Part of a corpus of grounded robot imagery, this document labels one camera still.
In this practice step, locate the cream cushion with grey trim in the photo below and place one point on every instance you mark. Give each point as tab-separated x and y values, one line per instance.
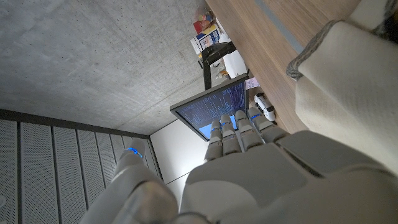
348	87

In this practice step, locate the white paper bag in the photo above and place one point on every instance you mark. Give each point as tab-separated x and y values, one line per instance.
235	63

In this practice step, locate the pink paper note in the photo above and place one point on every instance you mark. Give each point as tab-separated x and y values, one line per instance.
252	83

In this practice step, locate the red toy package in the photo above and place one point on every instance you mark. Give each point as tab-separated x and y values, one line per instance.
202	22

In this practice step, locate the white box with colourful print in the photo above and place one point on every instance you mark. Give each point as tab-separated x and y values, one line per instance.
205	39

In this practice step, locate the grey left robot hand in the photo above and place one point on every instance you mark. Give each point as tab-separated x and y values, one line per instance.
255	186

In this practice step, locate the black computer monitor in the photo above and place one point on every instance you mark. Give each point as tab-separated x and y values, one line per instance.
214	105

